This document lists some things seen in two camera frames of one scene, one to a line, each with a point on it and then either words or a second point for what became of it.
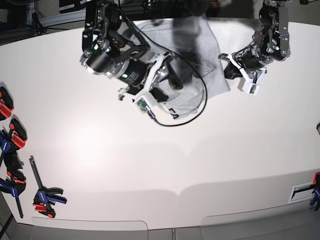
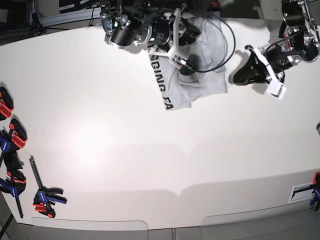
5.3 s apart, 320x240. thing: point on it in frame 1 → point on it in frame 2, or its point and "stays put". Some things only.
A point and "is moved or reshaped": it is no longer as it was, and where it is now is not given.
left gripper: (175, 81) → (183, 34)
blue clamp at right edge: (315, 198) stays put
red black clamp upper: (6, 104) stays put
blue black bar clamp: (43, 199) stays put
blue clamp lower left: (15, 182) stays put
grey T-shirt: (196, 73) is moved or reshaped
